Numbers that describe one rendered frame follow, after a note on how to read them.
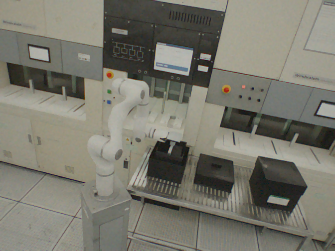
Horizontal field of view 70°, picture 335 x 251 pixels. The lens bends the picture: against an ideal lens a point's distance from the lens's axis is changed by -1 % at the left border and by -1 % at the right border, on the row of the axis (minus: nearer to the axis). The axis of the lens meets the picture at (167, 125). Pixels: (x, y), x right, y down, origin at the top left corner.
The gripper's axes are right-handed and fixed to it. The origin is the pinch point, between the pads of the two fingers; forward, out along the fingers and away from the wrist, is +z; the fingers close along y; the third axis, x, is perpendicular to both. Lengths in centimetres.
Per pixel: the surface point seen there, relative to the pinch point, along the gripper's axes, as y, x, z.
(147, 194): 31.7, -31.0, -8.0
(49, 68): -25, 24, -120
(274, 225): 29, -31, 81
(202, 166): -2.6, -20.3, 26.2
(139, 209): -19, -106, -25
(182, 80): -30.0, 36.0, -4.8
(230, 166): -12, -20, 48
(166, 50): -29, 57, -21
